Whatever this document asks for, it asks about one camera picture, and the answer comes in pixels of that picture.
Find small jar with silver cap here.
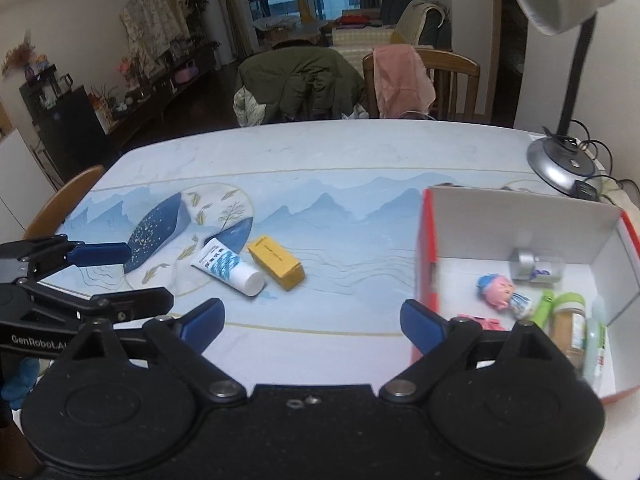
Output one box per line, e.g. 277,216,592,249
510,247,566,285

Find glue stick with green label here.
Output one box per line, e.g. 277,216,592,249
582,296,609,386

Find beige throw blanket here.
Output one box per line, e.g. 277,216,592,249
392,0,446,47

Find white floral cloth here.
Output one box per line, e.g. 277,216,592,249
234,87,266,128

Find white tube with blue label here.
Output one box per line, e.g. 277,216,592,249
190,237,266,298

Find pink binder clip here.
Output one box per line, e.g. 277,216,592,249
456,312,508,333

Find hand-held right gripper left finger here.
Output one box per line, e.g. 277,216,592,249
69,297,248,403

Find beige covered ottoman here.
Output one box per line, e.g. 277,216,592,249
331,27,397,50

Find green potted plant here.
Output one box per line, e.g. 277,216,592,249
185,0,209,27

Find toothpick jar with green lid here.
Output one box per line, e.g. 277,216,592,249
550,292,587,371

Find dried flowers in vase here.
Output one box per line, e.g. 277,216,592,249
2,30,39,79

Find dark low cabinet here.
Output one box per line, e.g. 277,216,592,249
87,45,221,137

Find white standing air conditioner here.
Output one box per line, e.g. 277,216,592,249
192,0,236,69

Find person's left hand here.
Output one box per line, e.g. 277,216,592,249
0,359,42,409

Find pink cloth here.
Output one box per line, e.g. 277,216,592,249
372,44,437,118

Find black cabinet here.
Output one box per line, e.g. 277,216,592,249
20,67,109,162

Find wooden chair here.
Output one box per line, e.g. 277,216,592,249
22,164,107,241
362,49,481,122

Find pink-haired figurine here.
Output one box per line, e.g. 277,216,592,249
476,272,536,318

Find blue landscape table mat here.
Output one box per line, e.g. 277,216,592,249
55,167,546,337

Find small yellow box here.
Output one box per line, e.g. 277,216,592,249
247,235,306,292

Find floral hanging cloth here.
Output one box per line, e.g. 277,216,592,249
120,0,193,67

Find olive green jacket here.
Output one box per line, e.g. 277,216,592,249
236,45,368,126

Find black lamp cable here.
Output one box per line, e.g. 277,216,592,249
542,120,632,197

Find dark green sofa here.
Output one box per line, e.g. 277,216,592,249
380,0,453,52

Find white cabinet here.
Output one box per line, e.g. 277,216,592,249
0,127,56,242

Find yellow giraffe toy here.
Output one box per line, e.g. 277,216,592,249
287,0,321,24

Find red cardboard box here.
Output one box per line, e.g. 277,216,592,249
415,185,640,406

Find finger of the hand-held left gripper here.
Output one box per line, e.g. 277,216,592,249
0,235,134,284
15,280,176,333

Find round table with white cloth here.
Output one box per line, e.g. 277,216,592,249
252,15,331,47

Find green tube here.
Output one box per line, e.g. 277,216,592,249
527,290,557,328

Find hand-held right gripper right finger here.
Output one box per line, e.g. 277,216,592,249
379,299,583,403

